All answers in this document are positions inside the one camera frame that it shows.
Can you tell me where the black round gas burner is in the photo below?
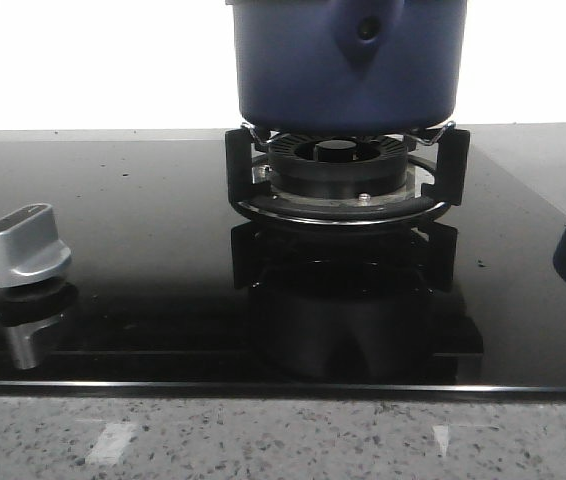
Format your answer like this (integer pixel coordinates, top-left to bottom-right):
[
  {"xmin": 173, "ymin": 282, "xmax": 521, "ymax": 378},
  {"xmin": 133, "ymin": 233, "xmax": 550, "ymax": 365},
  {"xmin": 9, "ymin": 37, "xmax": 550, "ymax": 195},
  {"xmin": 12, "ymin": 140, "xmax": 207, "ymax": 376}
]
[{"xmin": 248, "ymin": 134, "xmax": 420, "ymax": 219}]

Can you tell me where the black glass gas cooktop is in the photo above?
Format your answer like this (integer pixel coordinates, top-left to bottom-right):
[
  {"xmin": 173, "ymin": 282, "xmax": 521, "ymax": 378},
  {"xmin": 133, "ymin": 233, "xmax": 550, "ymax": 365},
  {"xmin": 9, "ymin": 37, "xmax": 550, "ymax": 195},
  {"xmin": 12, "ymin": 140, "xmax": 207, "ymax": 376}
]
[{"xmin": 0, "ymin": 125, "xmax": 566, "ymax": 400}]

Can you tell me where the blue cooking pot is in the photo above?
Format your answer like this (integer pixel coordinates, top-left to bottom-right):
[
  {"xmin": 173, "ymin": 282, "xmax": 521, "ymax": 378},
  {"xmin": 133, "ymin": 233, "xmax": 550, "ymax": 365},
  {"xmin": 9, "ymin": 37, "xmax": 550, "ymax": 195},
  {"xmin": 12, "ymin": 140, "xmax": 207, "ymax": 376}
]
[{"xmin": 229, "ymin": 1, "xmax": 467, "ymax": 135}]

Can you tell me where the silver stove control knob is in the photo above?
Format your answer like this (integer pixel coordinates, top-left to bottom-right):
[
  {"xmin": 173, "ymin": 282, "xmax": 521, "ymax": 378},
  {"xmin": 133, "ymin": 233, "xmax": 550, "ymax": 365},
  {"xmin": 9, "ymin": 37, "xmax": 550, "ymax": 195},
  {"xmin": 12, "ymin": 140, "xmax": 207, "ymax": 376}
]
[{"xmin": 0, "ymin": 203, "xmax": 71, "ymax": 288}]

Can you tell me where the black pot support grate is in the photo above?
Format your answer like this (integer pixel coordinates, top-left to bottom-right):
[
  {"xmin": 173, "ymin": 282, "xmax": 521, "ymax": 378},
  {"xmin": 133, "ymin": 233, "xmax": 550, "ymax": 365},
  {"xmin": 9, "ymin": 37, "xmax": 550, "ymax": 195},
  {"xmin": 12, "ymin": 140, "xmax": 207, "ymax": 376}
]
[{"xmin": 224, "ymin": 122, "xmax": 470, "ymax": 231}]

